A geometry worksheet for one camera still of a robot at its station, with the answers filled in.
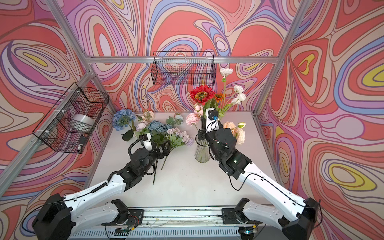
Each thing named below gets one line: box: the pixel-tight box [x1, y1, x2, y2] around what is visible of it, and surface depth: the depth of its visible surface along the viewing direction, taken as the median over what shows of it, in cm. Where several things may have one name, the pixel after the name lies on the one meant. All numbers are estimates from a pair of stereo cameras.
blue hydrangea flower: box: [112, 109, 136, 131], surface depth 107 cm
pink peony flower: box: [185, 104, 204, 127], surface depth 75 cm
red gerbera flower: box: [189, 84, 216, 106], surface depth 57 cm
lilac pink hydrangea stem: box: [161, 127, 194, 170], surface depth 95 cm
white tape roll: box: [69, 114, 95, 134], surface depth 74 cm
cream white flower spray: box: [218, 68, 247, 146], surface depth 73 cm
